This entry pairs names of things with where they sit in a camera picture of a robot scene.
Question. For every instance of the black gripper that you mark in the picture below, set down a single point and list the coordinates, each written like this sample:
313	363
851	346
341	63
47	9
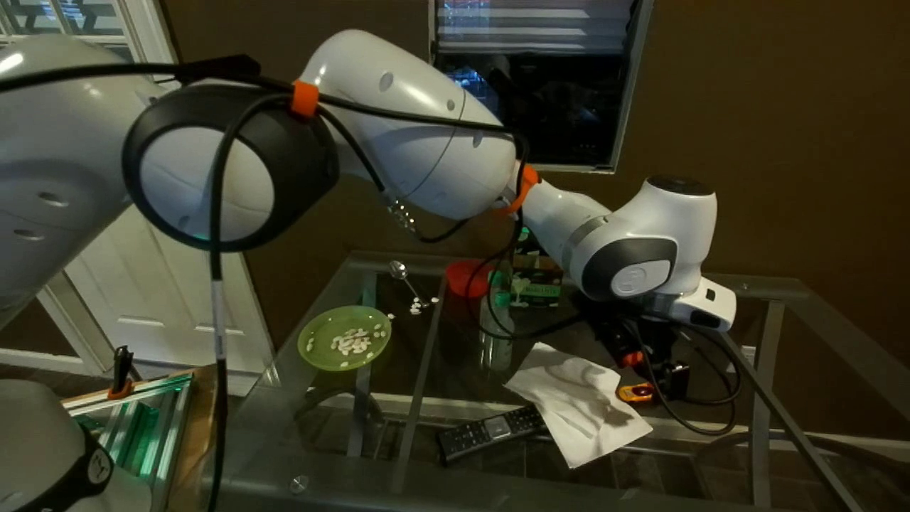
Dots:
647	349

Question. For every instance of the black remote control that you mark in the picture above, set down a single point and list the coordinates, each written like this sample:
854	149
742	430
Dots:
485	434

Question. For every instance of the green glass shelf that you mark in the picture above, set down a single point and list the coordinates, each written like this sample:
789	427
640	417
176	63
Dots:
159	440

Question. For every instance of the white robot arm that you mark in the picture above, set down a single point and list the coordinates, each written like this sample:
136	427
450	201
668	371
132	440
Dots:
219	158

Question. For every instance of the white panel door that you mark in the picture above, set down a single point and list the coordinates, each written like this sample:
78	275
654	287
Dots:
143	303

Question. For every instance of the red plastic cup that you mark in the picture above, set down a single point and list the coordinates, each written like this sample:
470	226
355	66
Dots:
466	279

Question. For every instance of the green plate with pills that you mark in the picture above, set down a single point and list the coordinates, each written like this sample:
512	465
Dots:
344	336

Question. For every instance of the window with blinds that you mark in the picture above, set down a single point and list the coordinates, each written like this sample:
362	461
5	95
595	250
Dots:
556	71

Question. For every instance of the white paper napkin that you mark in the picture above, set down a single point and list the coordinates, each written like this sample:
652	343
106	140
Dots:
578	405

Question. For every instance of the grey round object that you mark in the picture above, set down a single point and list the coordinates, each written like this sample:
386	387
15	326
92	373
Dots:
47	460

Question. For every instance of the orange toy car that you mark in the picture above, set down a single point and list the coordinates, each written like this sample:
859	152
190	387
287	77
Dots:
638	394

